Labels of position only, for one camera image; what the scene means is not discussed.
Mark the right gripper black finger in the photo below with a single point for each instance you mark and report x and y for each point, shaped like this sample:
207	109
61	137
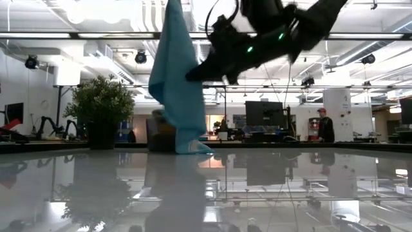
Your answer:
212	71
234	79

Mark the blue microfiber towel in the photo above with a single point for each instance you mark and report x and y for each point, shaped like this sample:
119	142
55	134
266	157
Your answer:
177	80

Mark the background black robot arm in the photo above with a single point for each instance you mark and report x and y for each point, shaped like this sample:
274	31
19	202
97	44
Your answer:
48	120
223	125

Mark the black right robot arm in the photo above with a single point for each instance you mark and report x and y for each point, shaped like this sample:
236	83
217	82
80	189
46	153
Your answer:
315	19

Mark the black computer monitor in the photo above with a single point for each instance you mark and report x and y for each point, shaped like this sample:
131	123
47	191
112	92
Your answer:
406	111
264	112

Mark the dark grey plastic bin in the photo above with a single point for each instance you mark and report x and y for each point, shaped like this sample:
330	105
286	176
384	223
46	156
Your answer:
159	141

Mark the white cabinet pillar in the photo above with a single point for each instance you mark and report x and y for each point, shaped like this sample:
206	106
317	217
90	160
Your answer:
336	106

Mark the red storage shelf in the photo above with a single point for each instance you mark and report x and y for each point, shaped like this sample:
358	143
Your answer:
312	129

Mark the person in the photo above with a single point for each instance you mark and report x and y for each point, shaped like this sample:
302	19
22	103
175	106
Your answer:
325	129

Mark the blue storage crates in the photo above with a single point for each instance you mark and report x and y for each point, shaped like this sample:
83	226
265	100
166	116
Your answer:
125	129

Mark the small green potted plant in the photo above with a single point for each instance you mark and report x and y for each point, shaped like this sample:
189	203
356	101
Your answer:
99	100

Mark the overhead light bar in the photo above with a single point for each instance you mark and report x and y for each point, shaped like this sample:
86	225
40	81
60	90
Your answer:
96	35

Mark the white box light on stand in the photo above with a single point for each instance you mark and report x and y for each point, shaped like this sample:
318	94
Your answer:
66	76

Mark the red black background machine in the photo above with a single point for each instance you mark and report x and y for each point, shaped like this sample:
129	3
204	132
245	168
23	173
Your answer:
13	124

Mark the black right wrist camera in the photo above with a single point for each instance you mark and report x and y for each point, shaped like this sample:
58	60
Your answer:
228	35

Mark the silver ventilation duct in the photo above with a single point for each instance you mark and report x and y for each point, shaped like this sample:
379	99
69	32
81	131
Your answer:
199	9

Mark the black metal table frame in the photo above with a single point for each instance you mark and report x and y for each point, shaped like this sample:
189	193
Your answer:
289	145

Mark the black wall screen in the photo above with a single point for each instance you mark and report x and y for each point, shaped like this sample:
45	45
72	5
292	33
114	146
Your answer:
14	112

